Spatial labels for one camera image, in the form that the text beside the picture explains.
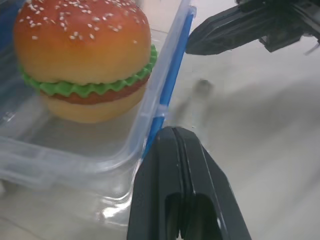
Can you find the toy hamburger with sesame bun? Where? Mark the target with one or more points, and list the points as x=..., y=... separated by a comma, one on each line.
x=82, y=57

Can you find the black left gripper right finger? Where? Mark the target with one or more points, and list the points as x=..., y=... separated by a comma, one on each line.
x=212, y=190

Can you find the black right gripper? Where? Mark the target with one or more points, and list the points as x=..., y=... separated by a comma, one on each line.
x=292, y=25

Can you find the clear plastic food container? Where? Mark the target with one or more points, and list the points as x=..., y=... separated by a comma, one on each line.
x=82, y=160

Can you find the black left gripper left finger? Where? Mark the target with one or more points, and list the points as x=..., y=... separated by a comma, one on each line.
x=155, y=180

